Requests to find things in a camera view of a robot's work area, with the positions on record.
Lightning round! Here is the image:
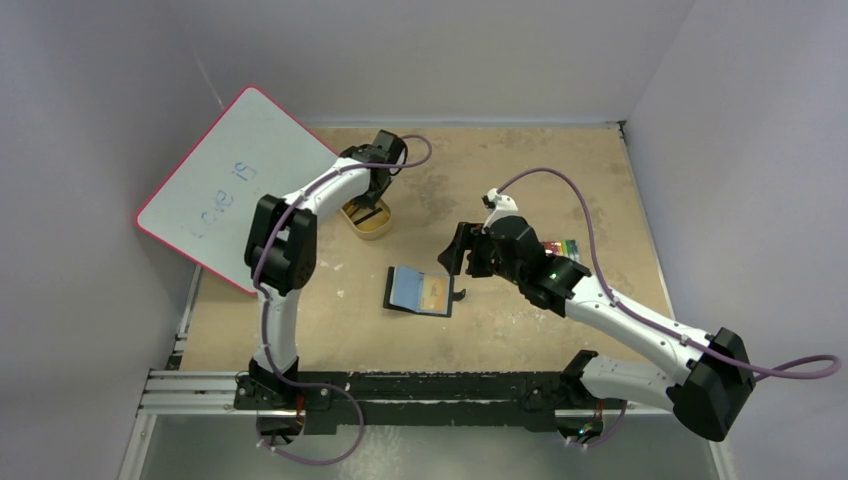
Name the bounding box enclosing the black card holder wallet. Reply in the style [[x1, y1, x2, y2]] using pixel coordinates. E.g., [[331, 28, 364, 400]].
[[383, 266, 466, 318]]

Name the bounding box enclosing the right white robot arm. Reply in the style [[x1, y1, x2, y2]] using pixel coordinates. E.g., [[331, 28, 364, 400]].
[[437, 216, 755, 442]]

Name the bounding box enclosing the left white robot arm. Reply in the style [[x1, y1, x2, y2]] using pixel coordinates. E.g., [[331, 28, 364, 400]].
[[244, 130, 408, 409]]

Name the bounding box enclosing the gold card lying in tray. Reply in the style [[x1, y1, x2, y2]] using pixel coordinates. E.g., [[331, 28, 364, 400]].
[[350, 207, 383, 226]]

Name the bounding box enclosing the beige oval card tray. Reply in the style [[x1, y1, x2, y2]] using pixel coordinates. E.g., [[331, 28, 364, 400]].
[[341, 200, 393, 240]]

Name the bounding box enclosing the pack of coloured markers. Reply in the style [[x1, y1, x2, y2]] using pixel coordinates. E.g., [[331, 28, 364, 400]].
[[542, 239, 581, 262]]

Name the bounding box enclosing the white board with pink rim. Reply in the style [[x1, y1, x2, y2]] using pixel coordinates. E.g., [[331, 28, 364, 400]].
[[136, 86, 337, 293]]

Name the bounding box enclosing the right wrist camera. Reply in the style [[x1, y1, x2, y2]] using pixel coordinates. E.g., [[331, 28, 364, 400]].
[[482, 188, 519, 231]]

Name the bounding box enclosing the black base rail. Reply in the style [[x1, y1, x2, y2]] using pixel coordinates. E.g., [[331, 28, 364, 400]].
[[233, 351, 622, 435]]

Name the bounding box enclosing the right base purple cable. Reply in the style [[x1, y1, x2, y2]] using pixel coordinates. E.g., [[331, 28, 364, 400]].
[[563, 397, 631, 452]]

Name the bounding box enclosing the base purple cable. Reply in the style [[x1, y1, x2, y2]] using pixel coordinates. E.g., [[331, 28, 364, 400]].
[[563, 397, 631, 452], [255, 384, 367, 470]]

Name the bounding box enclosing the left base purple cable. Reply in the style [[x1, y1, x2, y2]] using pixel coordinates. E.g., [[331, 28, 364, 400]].
[[255, 384, 367, 470]]

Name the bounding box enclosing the aluminium frame rail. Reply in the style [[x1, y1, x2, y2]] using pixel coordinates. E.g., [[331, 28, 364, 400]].
[[139, 370, 666, 417]]

